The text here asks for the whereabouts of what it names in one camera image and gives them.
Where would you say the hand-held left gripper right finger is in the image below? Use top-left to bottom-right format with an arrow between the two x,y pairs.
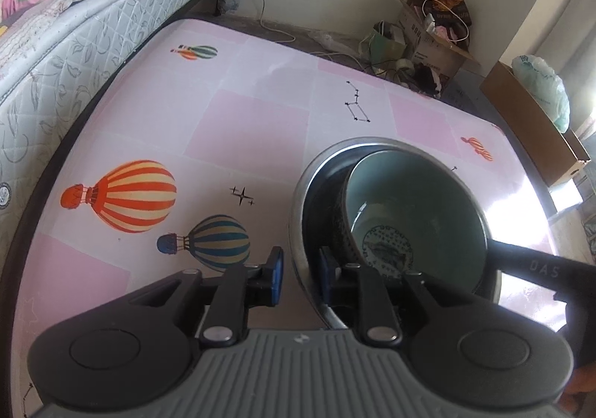
318,246 -> 476,348

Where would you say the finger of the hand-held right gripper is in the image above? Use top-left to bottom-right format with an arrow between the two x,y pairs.
484,236 -> 528,273

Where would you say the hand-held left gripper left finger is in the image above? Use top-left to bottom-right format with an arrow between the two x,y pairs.
128,246 -> 286,348

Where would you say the small steel bowl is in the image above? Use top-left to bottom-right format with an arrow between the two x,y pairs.
289,136 -> 506,330

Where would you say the teal ceramic bowl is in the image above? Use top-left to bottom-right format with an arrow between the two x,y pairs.
332,149 -> 495,295

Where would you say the pink balloon-print tablecloth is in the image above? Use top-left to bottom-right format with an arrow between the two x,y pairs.
9,17 -> 566,418

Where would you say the brown cardboard tray box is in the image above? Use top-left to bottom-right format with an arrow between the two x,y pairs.
479,61 -> 592,188

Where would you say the pale green plastic bag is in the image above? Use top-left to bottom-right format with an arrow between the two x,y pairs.
511,54 -> 571,134

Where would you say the dark cloth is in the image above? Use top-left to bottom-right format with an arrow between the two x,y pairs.
412,62 -> 450,98

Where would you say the open cardboard box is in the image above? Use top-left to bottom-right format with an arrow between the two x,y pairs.
391,0 -> 480,79

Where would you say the green paper bag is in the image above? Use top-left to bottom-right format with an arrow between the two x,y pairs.
359,20 -> 410,72

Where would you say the quilted white mattress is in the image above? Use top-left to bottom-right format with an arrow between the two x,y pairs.
0,0 -> 222,214

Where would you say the white cable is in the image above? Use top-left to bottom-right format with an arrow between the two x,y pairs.
251,0 -> 373,70

